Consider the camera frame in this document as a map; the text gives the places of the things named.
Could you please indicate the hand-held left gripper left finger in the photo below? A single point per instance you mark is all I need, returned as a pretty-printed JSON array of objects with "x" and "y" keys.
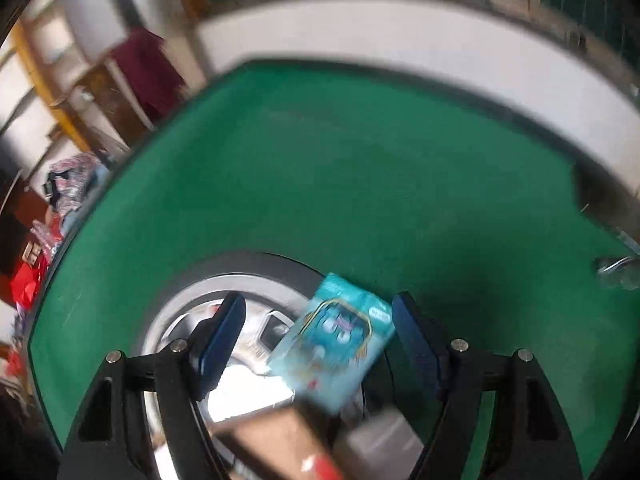
[{"x": 225, "y": 345}]

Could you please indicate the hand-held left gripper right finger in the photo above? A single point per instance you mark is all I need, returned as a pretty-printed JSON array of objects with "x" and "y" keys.
[{"x": 412, "y": 340}]

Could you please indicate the teal tissue packet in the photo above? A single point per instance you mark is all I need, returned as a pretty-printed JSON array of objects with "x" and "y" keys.
[{"x": 335, "y": 345}]

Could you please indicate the round table centre panel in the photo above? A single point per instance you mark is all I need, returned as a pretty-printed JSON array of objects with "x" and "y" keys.
[{"x": 240, "y": 305}]

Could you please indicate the blurred brown box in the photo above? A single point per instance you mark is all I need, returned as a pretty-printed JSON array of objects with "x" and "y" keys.
[{"x": 270, "y": 440}]

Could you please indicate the red plastic bag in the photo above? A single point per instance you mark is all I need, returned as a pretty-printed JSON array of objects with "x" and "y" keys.
[{"x": 27, "y": 282}]

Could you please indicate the floral cloth bag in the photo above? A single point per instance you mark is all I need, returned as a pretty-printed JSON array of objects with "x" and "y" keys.
[{"x": 75, "y": 180}]

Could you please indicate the brown wooden chair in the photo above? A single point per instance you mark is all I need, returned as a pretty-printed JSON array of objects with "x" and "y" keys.
[{"x": 100, "y": 95}]

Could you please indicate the dark red cloth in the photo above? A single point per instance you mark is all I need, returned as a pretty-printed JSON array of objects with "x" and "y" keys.
[{"x": 147, "y": 72}]

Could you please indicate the standing air conditioner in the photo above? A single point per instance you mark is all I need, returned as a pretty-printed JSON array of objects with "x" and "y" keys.
[{"x": 85, "y": 10}]

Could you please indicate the wooden wall shelf unit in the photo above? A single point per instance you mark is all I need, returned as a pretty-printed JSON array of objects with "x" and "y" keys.
[{"x": 45, "y": 91}]

